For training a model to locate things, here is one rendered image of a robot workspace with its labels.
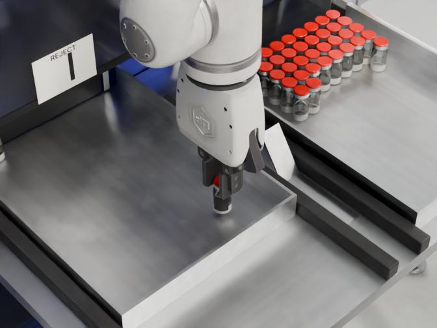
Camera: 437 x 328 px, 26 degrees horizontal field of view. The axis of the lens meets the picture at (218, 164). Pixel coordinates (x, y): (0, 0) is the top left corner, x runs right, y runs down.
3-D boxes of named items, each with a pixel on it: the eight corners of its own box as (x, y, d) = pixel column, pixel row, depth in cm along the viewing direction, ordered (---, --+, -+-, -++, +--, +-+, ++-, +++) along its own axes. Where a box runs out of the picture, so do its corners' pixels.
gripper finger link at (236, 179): (217, 154, 104) (218, 197, 109) (237, 168, 103) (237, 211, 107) (238, 140, 106) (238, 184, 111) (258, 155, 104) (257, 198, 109)
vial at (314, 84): (299, 109, 127) (302, 81, 124) (311, 101, 128) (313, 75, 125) (311, 116, 126) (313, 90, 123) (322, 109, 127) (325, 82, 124)
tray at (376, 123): (218, 97, 129) (218, 77, 127) (346, 23, 142) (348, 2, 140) (413, 233, 111) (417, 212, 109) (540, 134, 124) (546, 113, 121)
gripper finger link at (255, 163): (229, 103, 100) (208, 120, 104) (268, 166, 100) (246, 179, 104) (238, 99, 100) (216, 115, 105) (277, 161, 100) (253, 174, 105)
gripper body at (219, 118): (160, 51, 99) (166, 133, 106) (227, 95, 93) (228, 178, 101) (214, 23, 103) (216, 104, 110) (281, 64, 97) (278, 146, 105)
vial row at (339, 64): (276, 108, 127) (277, 81, 124) (364, 53, 136) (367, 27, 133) (287, 116, 126) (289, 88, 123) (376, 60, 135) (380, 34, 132)
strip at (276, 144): (259, 168, 119) (260, 133, 115) (276, 157, 120) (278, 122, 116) (341, 229, 111) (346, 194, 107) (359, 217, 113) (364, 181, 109)
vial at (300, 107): (287, 116, 126) (289, 89, 123) (299, 109, 127) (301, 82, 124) (300, 123, 125) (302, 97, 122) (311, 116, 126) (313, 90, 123)
